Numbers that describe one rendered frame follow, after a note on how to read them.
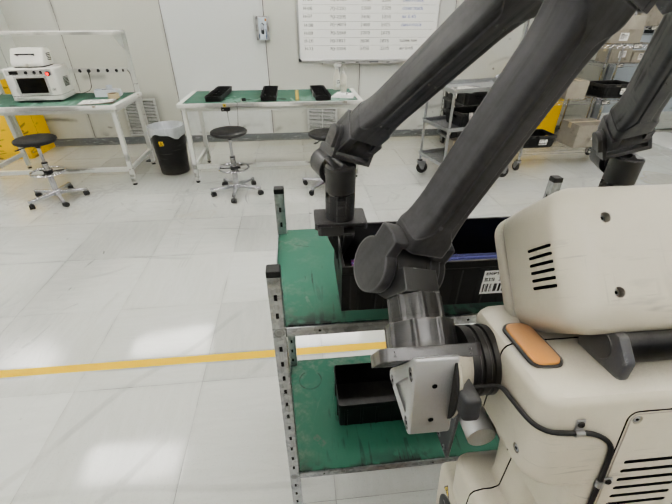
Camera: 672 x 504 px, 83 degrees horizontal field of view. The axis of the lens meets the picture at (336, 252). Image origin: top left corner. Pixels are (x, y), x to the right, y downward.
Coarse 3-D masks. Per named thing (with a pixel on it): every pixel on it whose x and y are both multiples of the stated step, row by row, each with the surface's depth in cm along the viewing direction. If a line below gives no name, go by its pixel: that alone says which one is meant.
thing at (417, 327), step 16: (400, 304) 46; (416, 304) 46; (432, 304) 46; (400, 320) 46; (416, 320) 44; (432, 320) 44; (448, 320) 46; (400, 336) 45; (416, 336) 44; (432, 336) 44; (448, 336) 45; (384, 352) 43; (400, 352) 43; (416, 352) 43; (432, 352) 43; (448, 352) 43; (464, 352) 43; (480, 352) 43
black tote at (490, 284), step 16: (368, 224) 87; (464, 224) 89; (480, 224) 90; (496, 224) 90; (352, 240) 89; (464, 240) 92; (480, 240) 92; (352, 256) 91; (336, 272) 87; (352, 272) 73; (448, 272) 75; (464, 272) 76; (480, 272) 76; (496, 272) 76; (352, 288) 75; (448, 288) 78; (464, 288) 78; (480, 288) 78; (496, 288) 79; (352, 304) 78; (368, 304) 78; (384, 304) 79; (448, 304) 80
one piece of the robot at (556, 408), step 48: (480, 336) 44; (528, 336) 42; (576, 336) 43; (480, 384) 43; (528, 384) 38; (576, 384) 36; (624, 384) 36; (528, 432) 38; (576, 432) 36; (624, 432) 38; (480, 480) 61; (528, 480) 49; (576, 480) 40; (624, 480) 41
